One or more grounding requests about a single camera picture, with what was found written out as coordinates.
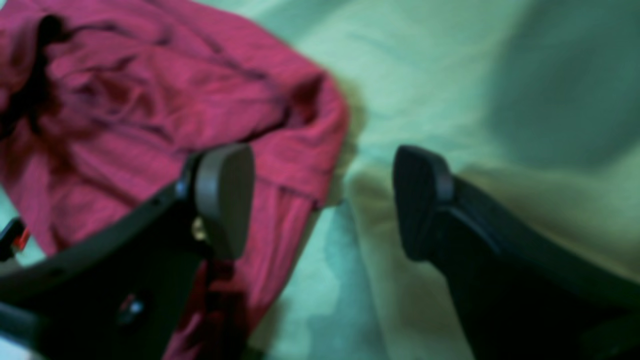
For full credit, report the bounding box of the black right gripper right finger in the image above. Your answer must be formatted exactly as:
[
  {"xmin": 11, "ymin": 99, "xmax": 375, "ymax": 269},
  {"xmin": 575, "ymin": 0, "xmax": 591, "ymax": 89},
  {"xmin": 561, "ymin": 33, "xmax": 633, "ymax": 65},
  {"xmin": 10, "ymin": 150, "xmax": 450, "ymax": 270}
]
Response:
[{"xmin": 393, "ymin": 145, "xmax": 640, "ymax": 360}]

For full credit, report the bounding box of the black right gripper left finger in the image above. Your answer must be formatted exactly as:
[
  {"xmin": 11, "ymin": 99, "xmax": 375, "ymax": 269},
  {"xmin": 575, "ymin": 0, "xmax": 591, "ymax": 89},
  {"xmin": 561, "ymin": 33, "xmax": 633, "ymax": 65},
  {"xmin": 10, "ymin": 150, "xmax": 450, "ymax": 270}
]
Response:
[{"xmin": 1, "ymin": 144, "xmax": 255, "ymax": 360}]

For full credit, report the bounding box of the red long-sleeve T-shirt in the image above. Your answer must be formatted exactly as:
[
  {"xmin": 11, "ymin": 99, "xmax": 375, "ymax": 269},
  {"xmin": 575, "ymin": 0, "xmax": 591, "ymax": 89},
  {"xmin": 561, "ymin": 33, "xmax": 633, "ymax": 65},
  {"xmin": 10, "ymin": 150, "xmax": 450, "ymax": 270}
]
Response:
[{"xmin": 1, "ymin": 0, "xmax": 349, "ymax": 360}]

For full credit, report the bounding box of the green table cloth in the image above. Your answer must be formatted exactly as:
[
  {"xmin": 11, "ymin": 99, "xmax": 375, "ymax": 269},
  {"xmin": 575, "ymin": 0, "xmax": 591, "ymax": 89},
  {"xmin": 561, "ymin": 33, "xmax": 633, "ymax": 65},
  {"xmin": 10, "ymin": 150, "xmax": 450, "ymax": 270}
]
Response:
[{"xmin": 198, "ymin": 0, "xmax": 639, "ymax": 360}]

